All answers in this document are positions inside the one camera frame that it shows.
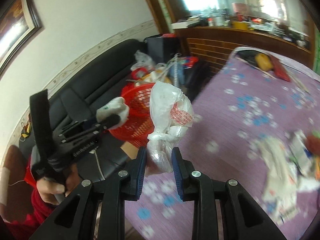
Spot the framed wall picture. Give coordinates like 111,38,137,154
1,0,42,75

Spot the large wall mirror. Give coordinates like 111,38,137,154
172,0,313,36

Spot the black sofa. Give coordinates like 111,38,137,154
18,38,151,181

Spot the left hand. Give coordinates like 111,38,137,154
36,164,80,205

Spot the yellow tape roll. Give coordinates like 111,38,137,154
254,53,273,72

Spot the purple floral tablecloth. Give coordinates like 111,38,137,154
124,46,320,240

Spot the red flat packet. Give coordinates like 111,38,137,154
269,55,291,82

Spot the white plastic bag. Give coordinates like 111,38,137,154
146,81,195,176

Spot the wooden cabinet counter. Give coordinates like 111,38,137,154
175,27,314,74

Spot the red plastic basket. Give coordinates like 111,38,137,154
110,83,154,148

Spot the white tissue wad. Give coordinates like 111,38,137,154
95,97,130,129

